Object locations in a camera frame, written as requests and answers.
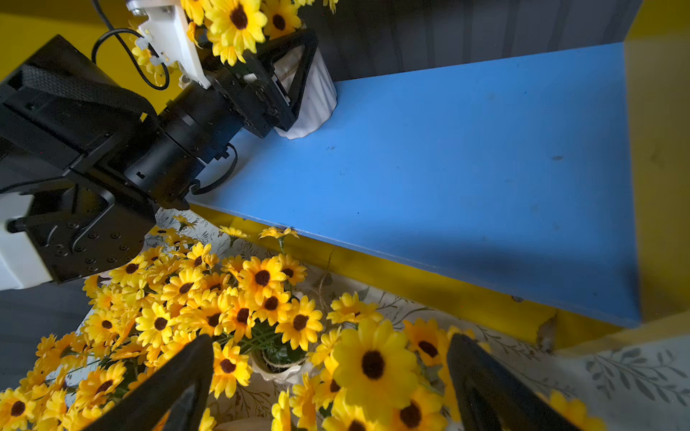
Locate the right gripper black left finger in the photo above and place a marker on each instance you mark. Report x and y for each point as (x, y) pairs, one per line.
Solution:
(178, 392)

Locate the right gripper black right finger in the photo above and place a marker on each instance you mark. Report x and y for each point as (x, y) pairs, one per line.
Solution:
(489, 397)

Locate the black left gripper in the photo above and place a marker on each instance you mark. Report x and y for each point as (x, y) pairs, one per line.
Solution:
(267, 92)

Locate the sunflower pot top shelf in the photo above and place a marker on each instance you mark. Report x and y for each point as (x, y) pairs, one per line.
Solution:
(575, 411)

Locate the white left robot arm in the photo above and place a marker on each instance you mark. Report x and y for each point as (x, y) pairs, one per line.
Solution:
(85, 163)

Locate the yellow wooden shelf unit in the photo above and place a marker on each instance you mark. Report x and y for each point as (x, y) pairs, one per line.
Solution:
(507, 162)

